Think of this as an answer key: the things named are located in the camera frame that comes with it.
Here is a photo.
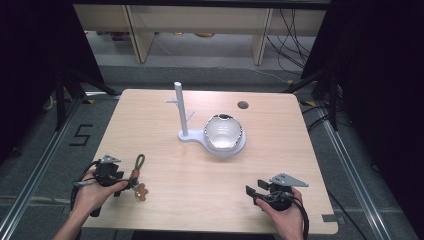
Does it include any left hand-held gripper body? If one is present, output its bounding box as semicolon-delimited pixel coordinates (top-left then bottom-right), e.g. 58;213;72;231
94;154;125;188

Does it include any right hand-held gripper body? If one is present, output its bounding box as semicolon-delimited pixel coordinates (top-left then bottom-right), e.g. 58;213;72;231
265;172;310;212

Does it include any keychain with green cord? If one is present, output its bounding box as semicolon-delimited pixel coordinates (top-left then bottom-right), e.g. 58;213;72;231
129;153;150;203

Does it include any person's right hand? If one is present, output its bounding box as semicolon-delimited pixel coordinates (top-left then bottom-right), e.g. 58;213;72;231
255;187;305;240

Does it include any person's left hand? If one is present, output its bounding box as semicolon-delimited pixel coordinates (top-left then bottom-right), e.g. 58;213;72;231
71;179;129;218

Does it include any black tape floor mark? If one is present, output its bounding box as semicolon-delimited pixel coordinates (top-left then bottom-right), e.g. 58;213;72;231
68;123;94;147

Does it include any white bowl with dark rim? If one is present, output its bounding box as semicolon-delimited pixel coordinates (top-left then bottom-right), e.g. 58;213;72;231
203;113;244;150

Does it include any black tripod stand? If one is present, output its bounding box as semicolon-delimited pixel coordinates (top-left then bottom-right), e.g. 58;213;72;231
54;67;120;132
283;65;340;132

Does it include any white jewellery stand with tray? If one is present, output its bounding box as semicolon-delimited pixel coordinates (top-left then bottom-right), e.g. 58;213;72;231
165;81;248;159

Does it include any black curtain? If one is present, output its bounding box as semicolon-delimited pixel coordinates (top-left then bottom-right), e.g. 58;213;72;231
300;0;424;234
0;0;105;164

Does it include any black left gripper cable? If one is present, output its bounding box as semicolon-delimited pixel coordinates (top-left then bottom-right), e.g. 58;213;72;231
69;160;102;214

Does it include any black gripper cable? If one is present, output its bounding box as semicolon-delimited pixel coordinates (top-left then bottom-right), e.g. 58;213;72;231
69;160;102;214
261;190;310;240

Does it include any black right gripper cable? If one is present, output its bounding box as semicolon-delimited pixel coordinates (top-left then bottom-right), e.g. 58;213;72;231
261;190;310;240

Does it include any aluminium floor rail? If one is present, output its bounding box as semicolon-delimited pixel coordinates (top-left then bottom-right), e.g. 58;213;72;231
0;96;84;240
314;99;394;240

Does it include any white floor cable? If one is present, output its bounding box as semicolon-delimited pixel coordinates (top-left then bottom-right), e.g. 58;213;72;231
245;65;292;85

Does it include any bundle of black cables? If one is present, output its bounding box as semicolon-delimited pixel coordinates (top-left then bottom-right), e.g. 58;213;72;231
265;8;317;77

